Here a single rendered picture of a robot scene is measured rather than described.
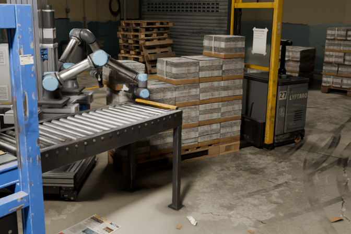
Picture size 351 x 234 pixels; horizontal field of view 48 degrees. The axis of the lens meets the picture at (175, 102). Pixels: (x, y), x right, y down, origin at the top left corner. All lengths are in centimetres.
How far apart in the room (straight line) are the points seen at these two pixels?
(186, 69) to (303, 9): 658
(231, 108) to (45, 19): 212
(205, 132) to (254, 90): 98
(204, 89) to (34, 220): 249
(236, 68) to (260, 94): 64
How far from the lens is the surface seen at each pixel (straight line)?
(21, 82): 182
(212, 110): 418
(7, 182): 208
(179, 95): 390
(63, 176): 334
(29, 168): 193
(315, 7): 1008
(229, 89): 427
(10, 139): 247
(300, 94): 484
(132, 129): 260
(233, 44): 423
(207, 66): 404
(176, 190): 318
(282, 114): 468
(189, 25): 1173
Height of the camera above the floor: 153
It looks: 13 degrees down
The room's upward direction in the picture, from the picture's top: 1 degrees clockwise
